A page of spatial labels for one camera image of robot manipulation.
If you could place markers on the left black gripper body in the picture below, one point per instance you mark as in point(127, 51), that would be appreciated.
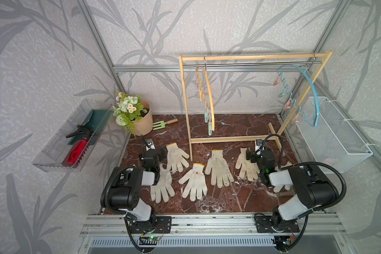
point(159, 157)

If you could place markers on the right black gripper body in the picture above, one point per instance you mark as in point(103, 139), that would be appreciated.
point(254, 159)

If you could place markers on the white glove red spot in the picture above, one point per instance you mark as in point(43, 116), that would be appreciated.
point(196, 184)

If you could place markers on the orange clip hanger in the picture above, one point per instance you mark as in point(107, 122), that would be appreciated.
point(209, 117)

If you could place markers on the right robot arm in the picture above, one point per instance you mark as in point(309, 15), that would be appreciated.
point(317, 185)

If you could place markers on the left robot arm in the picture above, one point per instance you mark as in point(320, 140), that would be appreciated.
point(121, 194)

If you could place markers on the green garden fork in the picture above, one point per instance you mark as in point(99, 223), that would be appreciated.
point(162, 124)

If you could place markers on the wooden clothes rack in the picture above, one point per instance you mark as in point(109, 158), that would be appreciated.
point(325, 57)

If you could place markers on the potted white flower plant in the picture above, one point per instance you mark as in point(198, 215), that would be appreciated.
point(133, 114)

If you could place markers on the green trowel scoop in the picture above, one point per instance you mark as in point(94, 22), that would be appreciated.
point(95, 122)

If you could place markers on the red spray bottle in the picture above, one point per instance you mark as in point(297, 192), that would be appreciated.
point(78, 149)

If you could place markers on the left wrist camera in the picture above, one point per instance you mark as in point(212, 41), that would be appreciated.
point(149, 144)

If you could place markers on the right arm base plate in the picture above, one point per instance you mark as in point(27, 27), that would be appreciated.
point(274, 224)

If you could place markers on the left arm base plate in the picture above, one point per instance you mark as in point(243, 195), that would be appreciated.
point(158, 224)

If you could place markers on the white wire basket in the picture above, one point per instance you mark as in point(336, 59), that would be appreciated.
point(333, 141)

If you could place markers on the clear plastic wall bin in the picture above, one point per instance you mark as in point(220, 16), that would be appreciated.
point(52, 155)

